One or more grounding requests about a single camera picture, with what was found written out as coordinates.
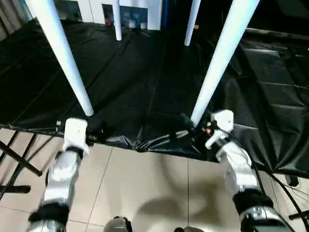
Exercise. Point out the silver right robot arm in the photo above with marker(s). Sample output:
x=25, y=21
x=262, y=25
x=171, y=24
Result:
x=246, y=179

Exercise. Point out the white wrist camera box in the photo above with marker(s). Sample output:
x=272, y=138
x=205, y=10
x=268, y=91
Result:
x=75, y=133
x=219, y=123

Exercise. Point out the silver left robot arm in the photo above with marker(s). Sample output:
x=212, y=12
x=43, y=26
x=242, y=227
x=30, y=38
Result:
x=58, y=183

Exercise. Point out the silver leg black foot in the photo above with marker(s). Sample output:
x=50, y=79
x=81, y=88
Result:
x=188, y=229
x=118, y=225

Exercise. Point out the black metal stand frame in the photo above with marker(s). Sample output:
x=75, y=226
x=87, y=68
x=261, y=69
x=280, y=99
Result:
x=17, y=162

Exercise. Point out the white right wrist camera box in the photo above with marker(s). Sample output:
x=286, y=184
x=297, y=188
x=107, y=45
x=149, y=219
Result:
x=219, y=123

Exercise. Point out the silver left leg black foot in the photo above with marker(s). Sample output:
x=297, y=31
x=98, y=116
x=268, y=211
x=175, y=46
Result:
x=118, y=225

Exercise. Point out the silver right leg black foot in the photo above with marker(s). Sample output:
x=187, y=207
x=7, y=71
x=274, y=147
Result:
x=188, y=229

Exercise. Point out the toy figures behind cabinet glass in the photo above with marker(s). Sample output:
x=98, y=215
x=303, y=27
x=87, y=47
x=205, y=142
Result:
x=130, y=19

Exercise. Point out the black tv cabinet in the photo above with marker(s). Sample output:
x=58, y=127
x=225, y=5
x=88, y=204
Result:
x=260, y=14

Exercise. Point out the white cabinet with glass doors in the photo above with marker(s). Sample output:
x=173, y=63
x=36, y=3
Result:
x=96, y=9

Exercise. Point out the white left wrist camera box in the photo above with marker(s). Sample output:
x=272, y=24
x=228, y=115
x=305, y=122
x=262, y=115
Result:
x=75, y=133

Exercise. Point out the white plastic table leg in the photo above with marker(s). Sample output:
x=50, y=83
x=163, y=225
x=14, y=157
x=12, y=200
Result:
x=117, y=19
x=63, y=53
x=224, y=53
x=191, y=21

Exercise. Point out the black work mat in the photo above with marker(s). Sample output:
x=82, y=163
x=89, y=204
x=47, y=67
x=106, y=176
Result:
x=145, y=72

